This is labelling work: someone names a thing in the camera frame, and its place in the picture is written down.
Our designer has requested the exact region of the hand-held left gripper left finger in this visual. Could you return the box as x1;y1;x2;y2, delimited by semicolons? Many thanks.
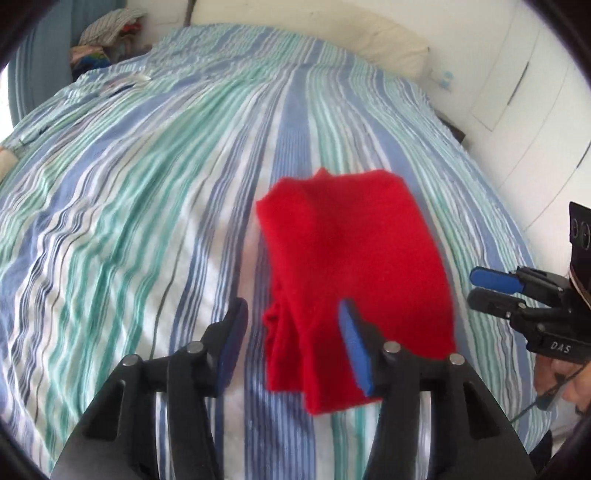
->
50;298;250;480

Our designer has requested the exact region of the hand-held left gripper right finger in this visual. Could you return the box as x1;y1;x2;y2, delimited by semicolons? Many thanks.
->
338;299;536;480

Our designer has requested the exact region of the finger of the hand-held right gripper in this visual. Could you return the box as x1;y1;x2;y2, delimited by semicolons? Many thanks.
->
468;266;568;297
466;288;555;326

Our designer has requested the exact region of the red knitted sweater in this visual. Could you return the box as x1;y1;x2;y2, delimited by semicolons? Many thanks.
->
255;168;458;415

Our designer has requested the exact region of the pile of mixed clothes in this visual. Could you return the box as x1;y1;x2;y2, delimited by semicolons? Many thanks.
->
69;7;148;81

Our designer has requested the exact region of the person's right hand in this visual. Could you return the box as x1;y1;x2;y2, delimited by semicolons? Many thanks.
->
534;354;591;416

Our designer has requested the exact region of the dark wooden nightstand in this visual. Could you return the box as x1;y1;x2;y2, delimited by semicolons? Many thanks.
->
438;113;468;145

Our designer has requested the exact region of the striped bed sheet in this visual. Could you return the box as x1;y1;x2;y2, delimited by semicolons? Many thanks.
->
0;23;555;480

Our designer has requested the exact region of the white wardrobe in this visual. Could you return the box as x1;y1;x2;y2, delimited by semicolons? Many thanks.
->
462;0;591;232

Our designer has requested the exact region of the cream pillow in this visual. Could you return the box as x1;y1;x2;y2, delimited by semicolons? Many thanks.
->
189;0;430;79

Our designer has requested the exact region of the blue curtain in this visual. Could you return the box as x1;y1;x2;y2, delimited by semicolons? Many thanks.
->
9;9;88;125

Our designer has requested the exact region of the black cable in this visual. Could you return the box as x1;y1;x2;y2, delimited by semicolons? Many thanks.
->
510;373;583;423

